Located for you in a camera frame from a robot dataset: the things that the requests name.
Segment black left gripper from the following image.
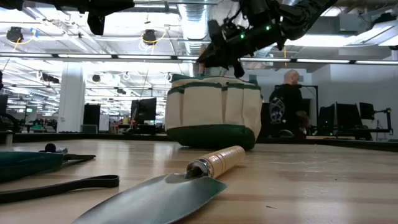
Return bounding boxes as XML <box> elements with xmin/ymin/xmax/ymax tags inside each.
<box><xmin>34</xmin><ymin>0</ymin><xmax>136</xmax><ymax>14</ymax></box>

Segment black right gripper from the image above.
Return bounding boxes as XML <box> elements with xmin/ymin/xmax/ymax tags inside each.
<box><xmin>198</xmin><ymin>21</ymin><xmax>286</xmax><ymax>79</ymax></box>

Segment steel trowel with wooden handle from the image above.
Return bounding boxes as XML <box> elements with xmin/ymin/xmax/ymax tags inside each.
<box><xmin>71</xmin><ymin>145</ymin><xmax>246</xmax><ymax>224</ymax></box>

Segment green-handled pruning shears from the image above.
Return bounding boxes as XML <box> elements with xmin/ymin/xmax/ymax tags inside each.
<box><xmin>0</xmin><ymin>142</ymin><xmax>96</xmax><ymax>184</ymax></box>

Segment cream and green gardening bag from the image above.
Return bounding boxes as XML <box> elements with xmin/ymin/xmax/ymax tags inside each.
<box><xmin>164</xmin><ymin>73</ymin><xmax>264</xmax><ymax>151</ymax></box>

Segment black ceiling-mounted device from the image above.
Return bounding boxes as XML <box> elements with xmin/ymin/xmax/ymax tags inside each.
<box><xmin>6</xmin><ymin>26</ymin><xmax>24</xmax><ymax>44</ymax></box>
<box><xmin>142</xmin><ymin>29</ymin><xmax>158</xmax><ymax>46</ymax></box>

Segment long ceiling light strip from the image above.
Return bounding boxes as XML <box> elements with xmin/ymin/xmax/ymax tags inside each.
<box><xmin>0</xmin><ymin>52</ymin><xmax>398</xmax><ymax>65</ymax></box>

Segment person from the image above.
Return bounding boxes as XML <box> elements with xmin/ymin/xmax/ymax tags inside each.
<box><xmin>269</xmin><ymin>69</ymin><xmax>311</xmax><ymax>138</ymax></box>

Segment bright ceiling light panel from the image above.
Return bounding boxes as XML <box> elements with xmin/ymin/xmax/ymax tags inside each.
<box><xmin>284</xmin><ymin>23</ymin><xmax>398</xmax><ymax>48</ymax></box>

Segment white building pillar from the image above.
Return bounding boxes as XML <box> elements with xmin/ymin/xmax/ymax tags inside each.
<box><xmin>57</xmin><ymin>62</ymin><xmax>86</xmax><ymax>134</ymax></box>

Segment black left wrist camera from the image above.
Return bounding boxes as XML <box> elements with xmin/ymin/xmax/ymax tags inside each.
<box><xmin>86</xmin><ymin>11</ymin><xmax>107</xmax><ymax>36</ymax></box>

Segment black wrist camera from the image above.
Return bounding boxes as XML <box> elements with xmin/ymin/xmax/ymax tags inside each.
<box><xmin>207</xmin><ymin>19</ymin><xmax>226</xmax><ymax>48</ymax></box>
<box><xmin>86</xmin><ymin>11</ymin><xmax>107</xmax><ymax>36</ymax></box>

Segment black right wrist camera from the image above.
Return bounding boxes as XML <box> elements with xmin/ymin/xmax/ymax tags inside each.
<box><xmin>207</xmin><ymin>19</ymin><xmax>226</xmax><ymax>48</ymax></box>

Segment silver ribbed ceiling duct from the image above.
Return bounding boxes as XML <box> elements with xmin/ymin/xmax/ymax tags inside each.
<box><xmin>177</xmin><ymin>0</ymin><xmax>213</xmax><ymax>57</ymax></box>

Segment thin black stand frame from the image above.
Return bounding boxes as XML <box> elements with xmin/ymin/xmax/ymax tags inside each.
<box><xmin>298</xmin><ymin>84</ymin><xmax>319</xmax><ymax>126</ymax></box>

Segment black aluminium table frame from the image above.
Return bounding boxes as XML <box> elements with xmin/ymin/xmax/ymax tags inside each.
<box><xmin>0</xmin><ymin>133</ymin><xmax>398</xmax><ymax>152</ymax></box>

